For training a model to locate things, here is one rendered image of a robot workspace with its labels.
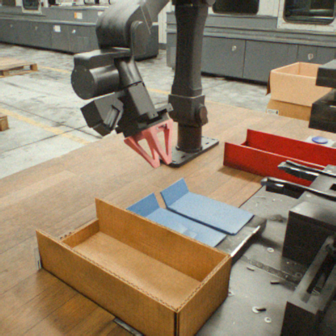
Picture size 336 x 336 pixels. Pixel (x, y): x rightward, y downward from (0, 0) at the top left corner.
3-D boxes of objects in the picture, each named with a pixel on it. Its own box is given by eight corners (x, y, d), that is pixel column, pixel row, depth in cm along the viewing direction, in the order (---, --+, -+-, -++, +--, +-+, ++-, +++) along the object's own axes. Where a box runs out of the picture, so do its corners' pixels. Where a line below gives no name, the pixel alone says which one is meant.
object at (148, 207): (152, 206, 68) (152, 191, 67) (226, 237, 60) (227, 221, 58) (125, 222, 63) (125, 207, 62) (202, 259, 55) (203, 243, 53)
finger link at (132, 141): (163, 168, 65) (142, 118, 64) (137, 176, 70) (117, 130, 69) (186, 155, 70) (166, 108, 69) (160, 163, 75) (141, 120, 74)
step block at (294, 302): (295, 323, 46) (307, 267, 43) (319, 335, 45) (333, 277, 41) (275, 359, 42) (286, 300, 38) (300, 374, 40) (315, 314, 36)
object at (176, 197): (181, 190, 73) (182, 177, 72) (253, 216, 65) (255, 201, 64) (159, 205, 68) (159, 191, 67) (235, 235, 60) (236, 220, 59)
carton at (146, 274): (100, 235, 65) (96, 195, 61) (227, 300, 51) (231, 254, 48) (37, 275, 56) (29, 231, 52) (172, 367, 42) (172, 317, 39)
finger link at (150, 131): (166, 167, 64) (144, 117, 63) (140, 175, 69) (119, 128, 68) (188, 154, 69) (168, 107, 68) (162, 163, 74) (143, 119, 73)
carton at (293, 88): (286, 123, 351) (295, 60, 326) (346, 137, 319) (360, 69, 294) (255, 140, 311) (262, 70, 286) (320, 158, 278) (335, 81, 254)
